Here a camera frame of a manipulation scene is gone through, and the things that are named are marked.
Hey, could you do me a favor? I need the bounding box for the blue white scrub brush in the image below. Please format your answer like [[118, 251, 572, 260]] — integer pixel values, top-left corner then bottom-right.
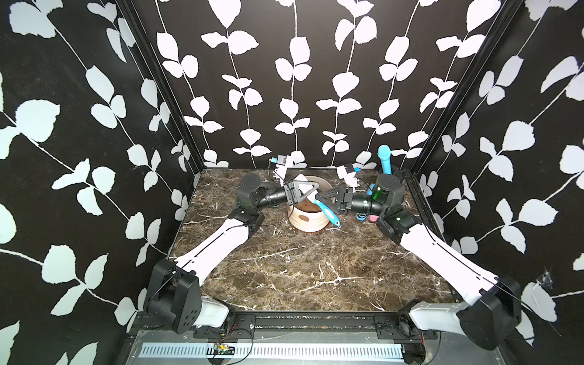
[[294, 174, 341, 228]]

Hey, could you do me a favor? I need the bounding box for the white wavy ceramic pot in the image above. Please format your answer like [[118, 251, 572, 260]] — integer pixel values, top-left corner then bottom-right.
[[287, 175, 334, 234]]

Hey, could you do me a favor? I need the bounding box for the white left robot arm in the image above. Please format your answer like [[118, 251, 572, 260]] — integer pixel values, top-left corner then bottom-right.
[[144, 173, 319, 334]]

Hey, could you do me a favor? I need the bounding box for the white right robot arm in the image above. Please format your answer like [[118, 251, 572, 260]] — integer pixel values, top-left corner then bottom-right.
[[314, 173, 522, 350]]

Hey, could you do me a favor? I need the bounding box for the brown mud lump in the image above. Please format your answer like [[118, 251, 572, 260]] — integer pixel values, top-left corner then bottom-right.
[[295, 201, 322, 213]]

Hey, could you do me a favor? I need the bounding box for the blue toy microphone lying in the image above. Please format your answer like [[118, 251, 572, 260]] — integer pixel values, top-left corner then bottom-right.
[[356, 183, 375, 221]]

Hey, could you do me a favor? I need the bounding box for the blue toy microphone in stand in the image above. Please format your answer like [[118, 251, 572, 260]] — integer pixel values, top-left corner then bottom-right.
[[377, 144, 392, 175]]

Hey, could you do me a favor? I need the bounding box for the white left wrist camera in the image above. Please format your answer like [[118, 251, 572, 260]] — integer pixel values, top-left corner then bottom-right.
[[269, 155, 294, 186]]

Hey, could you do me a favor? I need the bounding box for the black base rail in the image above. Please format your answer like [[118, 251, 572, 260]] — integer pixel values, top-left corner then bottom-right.
[[126, 312, 441, 362]]

